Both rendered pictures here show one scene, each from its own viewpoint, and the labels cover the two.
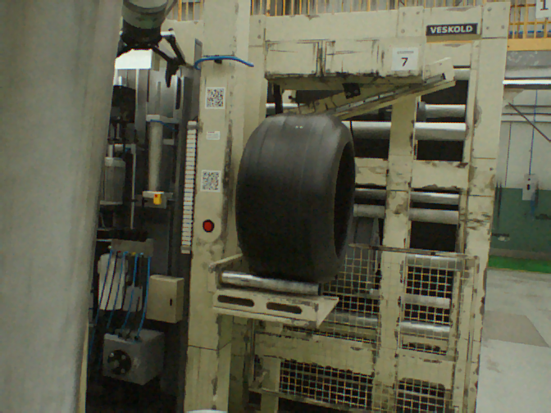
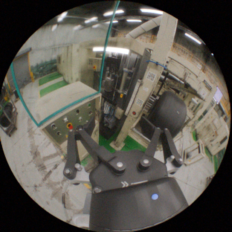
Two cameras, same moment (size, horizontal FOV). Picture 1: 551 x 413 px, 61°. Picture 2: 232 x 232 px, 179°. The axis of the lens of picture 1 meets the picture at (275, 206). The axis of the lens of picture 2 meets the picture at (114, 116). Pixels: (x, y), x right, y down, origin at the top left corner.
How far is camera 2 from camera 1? 1.09 m
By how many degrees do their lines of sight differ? 44
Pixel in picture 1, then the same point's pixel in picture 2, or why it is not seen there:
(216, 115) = (149, 82)
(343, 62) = (190, 81)
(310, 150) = (177, 127)
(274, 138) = (169, 113)
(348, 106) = (183, 89)
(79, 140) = not seen: outside the picture
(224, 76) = (157, 70)
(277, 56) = (172, 66)
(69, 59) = not seen: outside the picture
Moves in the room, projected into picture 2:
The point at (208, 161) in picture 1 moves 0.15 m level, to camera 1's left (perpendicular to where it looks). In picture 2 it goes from (141, 96) to (126, 90)
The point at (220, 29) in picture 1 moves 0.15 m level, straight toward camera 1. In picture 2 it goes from (160, 53) to (167, 52)
